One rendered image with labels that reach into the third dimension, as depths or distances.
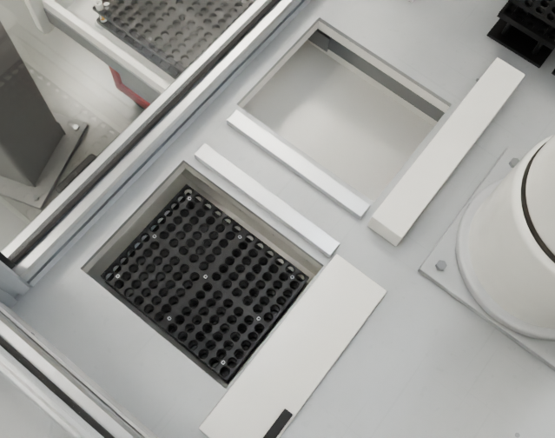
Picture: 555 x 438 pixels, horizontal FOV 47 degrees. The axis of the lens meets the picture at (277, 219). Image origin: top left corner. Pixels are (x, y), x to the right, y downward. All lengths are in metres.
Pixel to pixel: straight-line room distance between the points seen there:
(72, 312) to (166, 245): 0.15
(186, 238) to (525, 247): 0.44
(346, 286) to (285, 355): 0.12
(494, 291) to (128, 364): 0.45
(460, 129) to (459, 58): 0.15
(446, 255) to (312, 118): 0.34
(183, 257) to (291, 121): 0.31
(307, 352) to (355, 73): 0.52
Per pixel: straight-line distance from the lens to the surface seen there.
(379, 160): 1.03
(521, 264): 0.74
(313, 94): 1.08
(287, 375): 0.78
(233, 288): 0.86
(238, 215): 0.95
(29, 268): 0.82
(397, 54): 1.00
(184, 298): 0.86
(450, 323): 0.84
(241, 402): 0.78
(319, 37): 1.10
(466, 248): 0.85
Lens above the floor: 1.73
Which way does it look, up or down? 69 degrees down
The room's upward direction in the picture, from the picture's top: 7 degrees clockwise
